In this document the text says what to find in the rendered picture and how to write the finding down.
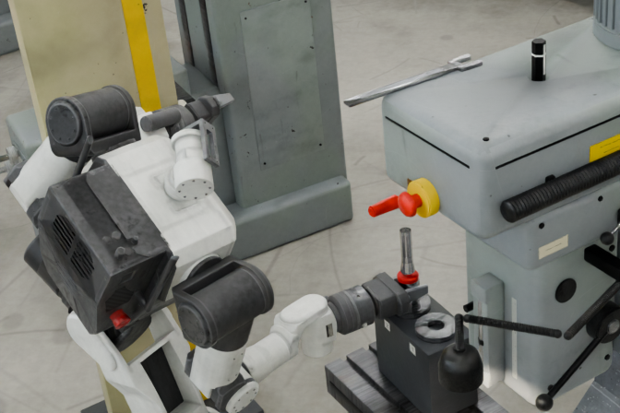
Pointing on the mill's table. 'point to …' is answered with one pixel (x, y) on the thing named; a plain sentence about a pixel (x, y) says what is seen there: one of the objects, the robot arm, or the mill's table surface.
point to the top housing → (506, 126)
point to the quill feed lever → (605, 331)
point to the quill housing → (544, 315)
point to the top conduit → (561, 187)
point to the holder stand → (420, 356)
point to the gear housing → (560, 229)
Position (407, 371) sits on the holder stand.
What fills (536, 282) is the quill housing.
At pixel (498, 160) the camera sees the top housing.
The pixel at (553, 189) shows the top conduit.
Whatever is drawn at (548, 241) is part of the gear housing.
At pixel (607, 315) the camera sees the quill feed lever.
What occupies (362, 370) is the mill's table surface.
